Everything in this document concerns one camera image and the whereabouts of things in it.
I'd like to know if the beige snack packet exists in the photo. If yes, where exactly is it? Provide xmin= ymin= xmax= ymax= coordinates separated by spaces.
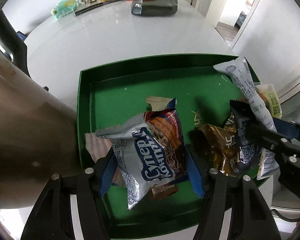
xmin=146 ymin=96 xmax=175 ymax=112

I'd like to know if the black remote stick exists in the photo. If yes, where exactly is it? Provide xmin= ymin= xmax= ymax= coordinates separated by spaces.
xmin=74 ymin=0 xmax=123 ymax=16

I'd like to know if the dried fruit bag green label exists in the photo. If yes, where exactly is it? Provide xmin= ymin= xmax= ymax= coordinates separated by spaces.
xmin=256 ymin=84 xmax=282 ymax=119

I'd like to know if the teal tissue pack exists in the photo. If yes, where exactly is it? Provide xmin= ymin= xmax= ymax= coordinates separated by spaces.
xmin=51 ymin=0 xmax=78 ymax=19

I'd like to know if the white long snack packet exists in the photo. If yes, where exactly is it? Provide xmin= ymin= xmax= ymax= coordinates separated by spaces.
xmin=213 ymin=57 xmax=279 ymax=180

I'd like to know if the brown nutritious snack bag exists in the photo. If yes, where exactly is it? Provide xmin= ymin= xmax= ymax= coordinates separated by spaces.
xmin=198 ymin=124 xmax=239 ymax=177

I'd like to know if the green tray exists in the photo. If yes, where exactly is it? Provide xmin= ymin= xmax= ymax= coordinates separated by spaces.
xmin=77 ymin=54 xmax=242 ymax=239

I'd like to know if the pink striped snack packet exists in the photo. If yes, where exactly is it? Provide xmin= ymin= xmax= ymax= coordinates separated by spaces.
xmin=85 ymin=133 xmax=126 ymax=188

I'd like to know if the small brown candy bar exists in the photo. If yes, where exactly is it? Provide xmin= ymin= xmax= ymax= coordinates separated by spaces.
xmin=147 ymin=185 xmax=179 ymax=200

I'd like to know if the copper and black thermos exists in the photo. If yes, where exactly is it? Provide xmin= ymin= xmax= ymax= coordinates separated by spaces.
xmin=0 ymin=12 xmax=81 ymax=209

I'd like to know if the dark blue snack packet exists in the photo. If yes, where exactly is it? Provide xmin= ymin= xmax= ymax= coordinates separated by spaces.
xmin=229 ymin=100 xmax=260 ymax=174

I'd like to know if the silver blue cookie bag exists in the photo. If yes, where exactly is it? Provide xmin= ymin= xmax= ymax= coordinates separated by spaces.
xmin=95 ymin=108 xmax=187 ymax=210

